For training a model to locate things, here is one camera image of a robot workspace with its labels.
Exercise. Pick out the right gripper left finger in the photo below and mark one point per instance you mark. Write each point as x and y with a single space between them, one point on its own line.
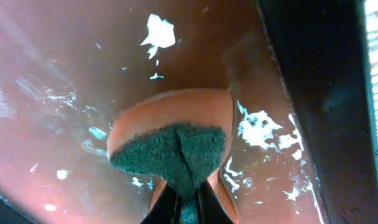
164 210

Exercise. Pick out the dark red rectangular tray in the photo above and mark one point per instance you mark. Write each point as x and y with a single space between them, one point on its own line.
303 145

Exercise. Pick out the orange sponge with dark scourer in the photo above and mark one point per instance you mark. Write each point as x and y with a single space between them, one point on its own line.
181 137

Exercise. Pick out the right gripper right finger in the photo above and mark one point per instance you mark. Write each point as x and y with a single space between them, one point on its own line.
210 209

